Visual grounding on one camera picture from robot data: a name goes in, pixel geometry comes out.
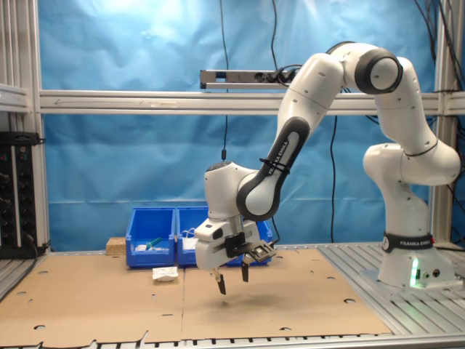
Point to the white Fuhrmann gauze packet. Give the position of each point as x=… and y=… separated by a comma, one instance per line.
x=165, y=273

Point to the stack of white face masks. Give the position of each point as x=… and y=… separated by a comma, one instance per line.
x=189, y=241

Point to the blue bin with face masks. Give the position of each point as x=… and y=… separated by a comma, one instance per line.
x=187, y=218

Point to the blue bin with small packet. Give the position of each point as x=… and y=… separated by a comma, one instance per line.
x=267, y=232

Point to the brown cardboard sheet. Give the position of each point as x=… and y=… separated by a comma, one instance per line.
x=290, y=301
x=91, y=298

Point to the blue bin with syringe packets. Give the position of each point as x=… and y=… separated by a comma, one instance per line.
x=150, y=260

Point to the white printed flat packet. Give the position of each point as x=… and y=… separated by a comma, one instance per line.
x=140, y=248

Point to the chipboard block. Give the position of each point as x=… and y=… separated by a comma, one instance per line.
x=116, y=244

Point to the grey power strip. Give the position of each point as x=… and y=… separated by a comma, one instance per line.
x=236, y=77

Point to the black electronics rack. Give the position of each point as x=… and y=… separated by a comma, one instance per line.
x=18, y=200

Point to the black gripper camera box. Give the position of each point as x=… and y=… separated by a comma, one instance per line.
x=259, y=251

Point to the horizontal aluminium frame beam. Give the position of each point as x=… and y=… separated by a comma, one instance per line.
x=163, y=103

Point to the aluminium frame post beside rack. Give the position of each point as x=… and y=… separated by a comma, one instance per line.
x=25, y=54

